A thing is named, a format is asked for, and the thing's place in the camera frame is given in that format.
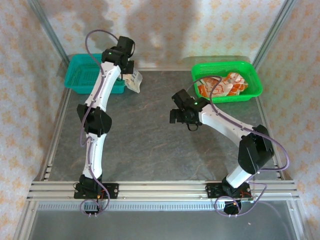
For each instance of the green plastic basket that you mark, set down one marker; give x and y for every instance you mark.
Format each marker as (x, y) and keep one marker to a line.
(252, 80)

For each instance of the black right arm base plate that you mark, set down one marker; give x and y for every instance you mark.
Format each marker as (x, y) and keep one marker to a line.
(212, 191)

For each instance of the aluminium frame post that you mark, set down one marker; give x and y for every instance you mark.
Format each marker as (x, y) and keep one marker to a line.
(273, 35)
(50, 35)

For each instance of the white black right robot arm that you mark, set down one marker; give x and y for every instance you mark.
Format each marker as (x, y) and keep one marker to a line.
(220, 122)

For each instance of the aluminium table side rail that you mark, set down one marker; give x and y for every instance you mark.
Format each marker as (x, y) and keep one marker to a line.
(272, 125)
(56, 125)

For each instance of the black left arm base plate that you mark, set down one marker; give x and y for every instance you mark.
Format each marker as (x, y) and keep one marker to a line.
(112, 191)

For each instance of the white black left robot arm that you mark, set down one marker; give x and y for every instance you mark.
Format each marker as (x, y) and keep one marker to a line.
(105, 80)

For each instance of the orange lettered towel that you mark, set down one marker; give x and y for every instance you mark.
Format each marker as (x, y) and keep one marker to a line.
(133, 83)

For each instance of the teal plastic basket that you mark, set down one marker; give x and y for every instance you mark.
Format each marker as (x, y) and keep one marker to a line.
(80, 75)

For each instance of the lion print towel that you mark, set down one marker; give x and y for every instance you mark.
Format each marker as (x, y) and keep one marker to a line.
(220, 88)

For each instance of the aluminium mounting rail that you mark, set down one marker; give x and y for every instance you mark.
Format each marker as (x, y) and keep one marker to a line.
(162, 190)

